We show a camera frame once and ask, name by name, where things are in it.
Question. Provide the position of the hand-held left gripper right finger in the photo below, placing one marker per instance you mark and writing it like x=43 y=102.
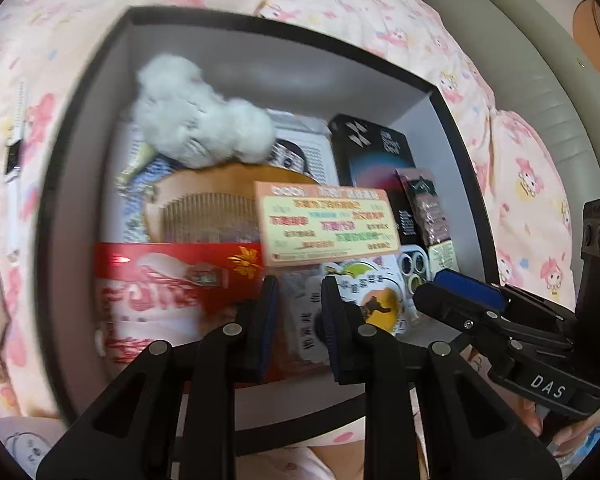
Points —
x=331 y=320

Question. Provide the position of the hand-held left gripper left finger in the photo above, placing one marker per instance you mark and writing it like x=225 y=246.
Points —
x=267 y=320

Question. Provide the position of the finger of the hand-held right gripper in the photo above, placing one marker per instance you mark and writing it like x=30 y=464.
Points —
x=472 y=285
x=445 y=305

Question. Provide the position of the white text printed packet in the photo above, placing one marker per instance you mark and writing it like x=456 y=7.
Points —
x=300 y=320

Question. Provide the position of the brown green snack packet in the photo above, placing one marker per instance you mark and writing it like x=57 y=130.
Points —
x=427 y=210

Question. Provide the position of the black purple phone case box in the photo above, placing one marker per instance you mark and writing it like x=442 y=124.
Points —
x=370 y=160

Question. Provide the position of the black cardboard box container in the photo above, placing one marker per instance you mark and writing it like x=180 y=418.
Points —
x=280 y=65

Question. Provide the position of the white smart watch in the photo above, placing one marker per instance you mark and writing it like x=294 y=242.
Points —
x=19 y=110

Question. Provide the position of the person's right hand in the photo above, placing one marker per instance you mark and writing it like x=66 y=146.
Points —
x=572 y=435

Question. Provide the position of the white phone case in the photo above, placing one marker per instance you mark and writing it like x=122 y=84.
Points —
x=415 y=265

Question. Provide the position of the white cartoon sticker packet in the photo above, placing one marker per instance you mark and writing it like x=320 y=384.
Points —
x=380 y=300

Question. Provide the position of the orange printed card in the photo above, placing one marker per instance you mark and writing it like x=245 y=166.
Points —
x=325 y=225

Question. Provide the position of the red white snack packet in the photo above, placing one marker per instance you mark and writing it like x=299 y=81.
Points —
x=155 y=285

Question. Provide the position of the pink cartoon printed blanket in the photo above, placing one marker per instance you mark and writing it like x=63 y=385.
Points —
x=520 y=170

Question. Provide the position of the white printed pyjama garment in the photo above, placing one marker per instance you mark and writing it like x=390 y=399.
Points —
x=290 y=465

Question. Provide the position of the wooden comb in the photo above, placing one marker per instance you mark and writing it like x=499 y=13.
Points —
x=205 y=185

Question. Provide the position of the blue patterned packet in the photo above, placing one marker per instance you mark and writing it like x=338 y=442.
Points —
x=140 y=205

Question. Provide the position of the gold hair clip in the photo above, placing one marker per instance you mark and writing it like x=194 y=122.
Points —
x=135 y=165

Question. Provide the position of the white fluffy hair scrunchie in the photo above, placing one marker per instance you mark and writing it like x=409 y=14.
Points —
x=200 y=115

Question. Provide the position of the grey leather chair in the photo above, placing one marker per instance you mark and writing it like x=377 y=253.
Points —
x=520 y=60

